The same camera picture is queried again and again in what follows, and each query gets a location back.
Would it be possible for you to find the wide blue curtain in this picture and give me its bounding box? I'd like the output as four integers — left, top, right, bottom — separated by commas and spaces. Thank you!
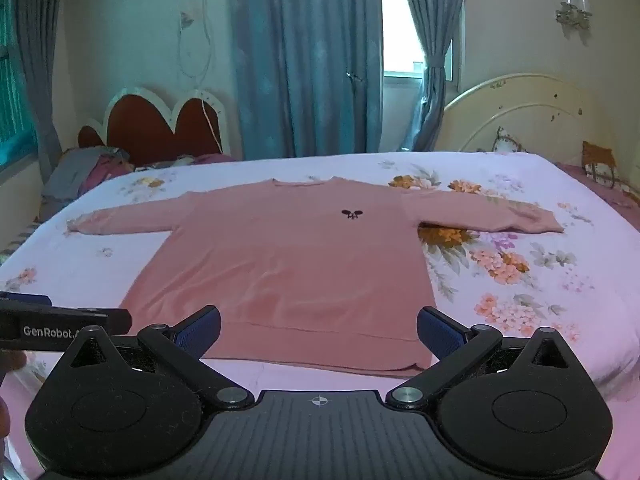
230, 0, 386, 161

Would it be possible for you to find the bright window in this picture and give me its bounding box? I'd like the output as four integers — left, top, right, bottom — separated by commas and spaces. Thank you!
381, 0, 458, 81

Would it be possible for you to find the orange patterned pillow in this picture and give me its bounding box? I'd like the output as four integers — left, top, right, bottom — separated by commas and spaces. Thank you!
581, 141, 632, 189

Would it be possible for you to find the grey-blue side curtain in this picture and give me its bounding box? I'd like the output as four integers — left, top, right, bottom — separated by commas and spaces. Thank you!
10, 0, 67, 186

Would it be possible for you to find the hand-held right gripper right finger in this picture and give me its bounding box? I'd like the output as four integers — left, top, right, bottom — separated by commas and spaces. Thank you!
385, 306, 572, 408

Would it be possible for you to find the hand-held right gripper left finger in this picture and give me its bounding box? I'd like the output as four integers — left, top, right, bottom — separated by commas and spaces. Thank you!
62, 305, 255, 408

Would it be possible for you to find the cream arched headboard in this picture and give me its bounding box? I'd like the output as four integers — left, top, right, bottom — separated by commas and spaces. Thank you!
442, 74, 626, 171

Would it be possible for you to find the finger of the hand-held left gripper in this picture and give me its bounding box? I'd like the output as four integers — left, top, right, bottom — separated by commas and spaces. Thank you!
0, 292, 52, 307

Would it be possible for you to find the hanging white cable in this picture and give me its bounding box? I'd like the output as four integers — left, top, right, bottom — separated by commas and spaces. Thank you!
179, 0, 224, 153

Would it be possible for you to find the small floral pillow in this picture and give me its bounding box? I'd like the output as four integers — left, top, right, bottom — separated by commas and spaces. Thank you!
492, 127, 529, 154

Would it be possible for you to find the person's left hand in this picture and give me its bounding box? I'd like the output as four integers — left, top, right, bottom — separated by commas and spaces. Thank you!
0, 350, 27, 441

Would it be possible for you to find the crystal wall lamp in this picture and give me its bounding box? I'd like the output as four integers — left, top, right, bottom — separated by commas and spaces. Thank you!
555, 0, 594, 28

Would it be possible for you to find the floral bed sheet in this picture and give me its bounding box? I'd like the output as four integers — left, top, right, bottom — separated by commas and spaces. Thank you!
0, 150, 640, 480

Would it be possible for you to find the tied blue curtain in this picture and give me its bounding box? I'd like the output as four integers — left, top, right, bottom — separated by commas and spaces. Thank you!
395, 0, 466, 153

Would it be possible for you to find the red scalloped headboard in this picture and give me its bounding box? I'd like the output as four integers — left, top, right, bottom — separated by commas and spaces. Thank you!
77, 86, 232, 168

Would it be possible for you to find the pink long-sleeve sweatshirt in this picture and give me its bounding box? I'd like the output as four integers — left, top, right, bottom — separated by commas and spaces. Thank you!
66, 176, 565, 378

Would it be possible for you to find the pile of clothes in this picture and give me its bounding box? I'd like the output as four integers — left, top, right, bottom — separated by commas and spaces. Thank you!
40, 146, 136, 221

